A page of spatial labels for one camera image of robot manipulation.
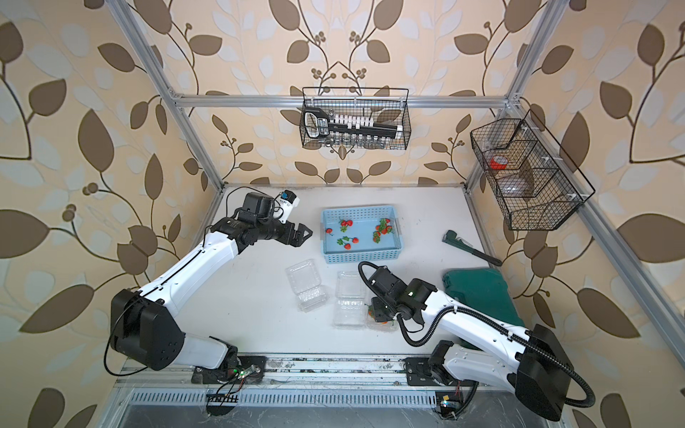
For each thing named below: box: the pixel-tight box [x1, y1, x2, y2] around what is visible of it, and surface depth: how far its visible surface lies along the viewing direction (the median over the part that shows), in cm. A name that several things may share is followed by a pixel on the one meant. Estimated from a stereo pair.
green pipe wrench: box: [441, 230, 503, 267], surface depth 103 cm
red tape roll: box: [489, 155, 509, 170], surface depth 84 cm
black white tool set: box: [302, 107, 403, 139], surface depth 84 cm
